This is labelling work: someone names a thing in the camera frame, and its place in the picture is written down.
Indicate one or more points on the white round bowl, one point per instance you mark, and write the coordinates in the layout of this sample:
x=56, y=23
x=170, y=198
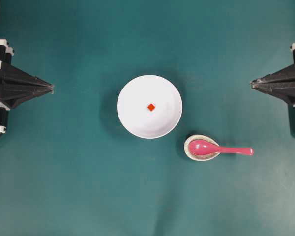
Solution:
x=134, y=98

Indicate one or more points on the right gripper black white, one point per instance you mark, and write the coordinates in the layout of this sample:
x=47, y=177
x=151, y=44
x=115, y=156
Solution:
x=271, y=84

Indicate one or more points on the pink plastic spoon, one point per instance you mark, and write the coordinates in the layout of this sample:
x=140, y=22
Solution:
x=202, y=147

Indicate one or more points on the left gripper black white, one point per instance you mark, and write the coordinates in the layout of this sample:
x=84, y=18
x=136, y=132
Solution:
x=18, y=86

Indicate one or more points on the small red block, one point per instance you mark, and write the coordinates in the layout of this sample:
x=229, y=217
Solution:
x=151, y=107

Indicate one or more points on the speckled ceramic spoon rest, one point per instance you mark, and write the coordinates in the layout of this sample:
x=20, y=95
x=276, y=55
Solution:
x=195, y=157

